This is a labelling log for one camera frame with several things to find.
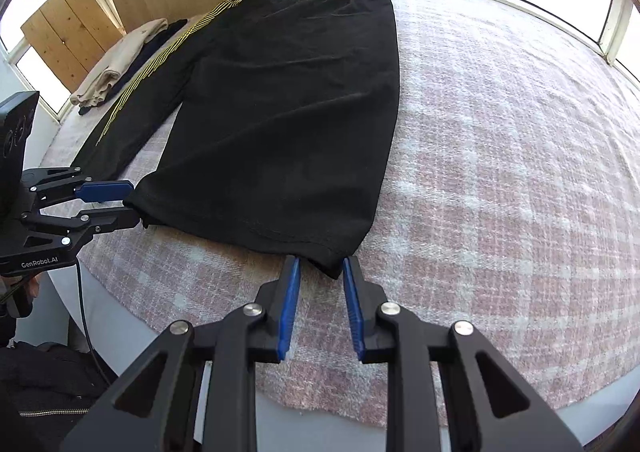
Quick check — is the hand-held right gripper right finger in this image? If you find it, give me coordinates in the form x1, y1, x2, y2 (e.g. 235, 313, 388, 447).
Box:
342, 256, 586, 452

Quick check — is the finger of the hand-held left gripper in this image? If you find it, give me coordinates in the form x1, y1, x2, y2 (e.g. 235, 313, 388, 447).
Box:
20, 203, 141, 250
22, 166, 135, 207

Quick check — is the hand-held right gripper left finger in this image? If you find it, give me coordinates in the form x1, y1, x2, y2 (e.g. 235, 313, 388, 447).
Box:
60, 256, 302, 452

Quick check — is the black shirt with yellow print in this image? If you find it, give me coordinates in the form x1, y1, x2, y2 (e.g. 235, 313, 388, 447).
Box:
71, 0, 399, 280

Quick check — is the small wooden board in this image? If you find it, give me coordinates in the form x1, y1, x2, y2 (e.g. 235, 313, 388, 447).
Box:
20, 0, 125, 93

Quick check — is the folded beige garment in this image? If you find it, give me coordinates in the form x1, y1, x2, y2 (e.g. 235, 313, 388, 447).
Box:
70, 18, 169, 107

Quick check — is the person's black jacket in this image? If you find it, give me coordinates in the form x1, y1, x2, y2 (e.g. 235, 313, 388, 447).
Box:
0, 317, 121, 452

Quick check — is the folded dark navy garment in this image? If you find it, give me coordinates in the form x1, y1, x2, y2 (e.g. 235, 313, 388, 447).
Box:
77, 19, 188, 117

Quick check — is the pink checked blanket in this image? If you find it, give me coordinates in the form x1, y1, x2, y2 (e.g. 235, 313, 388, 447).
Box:
55, 0, 640, 428

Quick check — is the black cable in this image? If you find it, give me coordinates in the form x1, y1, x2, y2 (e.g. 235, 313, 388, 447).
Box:
75, 259, 120, 379

